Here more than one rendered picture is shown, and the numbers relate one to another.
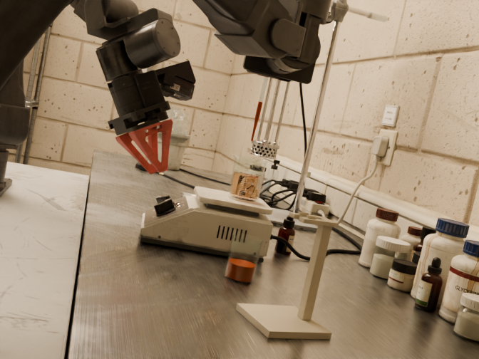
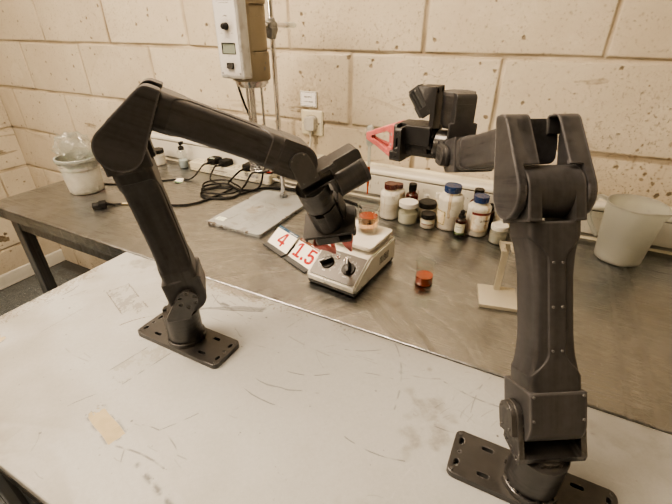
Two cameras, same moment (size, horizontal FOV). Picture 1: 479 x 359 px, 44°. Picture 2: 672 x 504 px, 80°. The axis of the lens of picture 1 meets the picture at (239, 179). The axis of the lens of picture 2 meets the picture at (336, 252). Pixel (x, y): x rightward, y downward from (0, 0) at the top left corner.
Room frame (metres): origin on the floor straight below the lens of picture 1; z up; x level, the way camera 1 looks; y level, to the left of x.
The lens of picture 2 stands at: (0.44, 0.68, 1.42)
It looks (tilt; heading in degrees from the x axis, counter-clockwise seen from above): 30 degrees down; 312
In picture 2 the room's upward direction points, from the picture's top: straight up
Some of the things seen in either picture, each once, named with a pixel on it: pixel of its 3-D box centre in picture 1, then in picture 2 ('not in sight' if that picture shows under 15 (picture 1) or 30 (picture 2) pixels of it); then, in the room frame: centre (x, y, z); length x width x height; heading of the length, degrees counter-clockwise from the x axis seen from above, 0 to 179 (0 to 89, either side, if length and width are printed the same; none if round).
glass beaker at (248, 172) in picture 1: (245, 177); (367, 217); (0.96, -0.01, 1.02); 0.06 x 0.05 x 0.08; 90
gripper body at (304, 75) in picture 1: (284, 53); (419, 141); (0.85, -0.03, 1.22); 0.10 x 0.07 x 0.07; 99
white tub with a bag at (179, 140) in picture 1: (169, 137); (78, 161); (2.02, 0.27, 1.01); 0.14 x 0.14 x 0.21
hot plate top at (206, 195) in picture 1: (232, 199); (360, 234); (0.96, 0.01, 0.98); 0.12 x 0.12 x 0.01; 9
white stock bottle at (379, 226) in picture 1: (381, 238); (390, 200); (1.07, -0.28, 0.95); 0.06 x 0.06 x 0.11
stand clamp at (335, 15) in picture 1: (331, 12); (258, 28); (1.46, -0.13, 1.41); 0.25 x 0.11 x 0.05; 105
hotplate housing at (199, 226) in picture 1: (211, 222); (355, 254); (0.96, 0.03, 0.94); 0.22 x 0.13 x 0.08; 99
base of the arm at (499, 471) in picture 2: not in sight; (534, 467); (0.45, 0.29, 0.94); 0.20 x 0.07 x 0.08; 15
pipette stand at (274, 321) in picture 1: (294, 269); (502, 274); (0.65, -0.08, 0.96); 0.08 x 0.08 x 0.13; 27
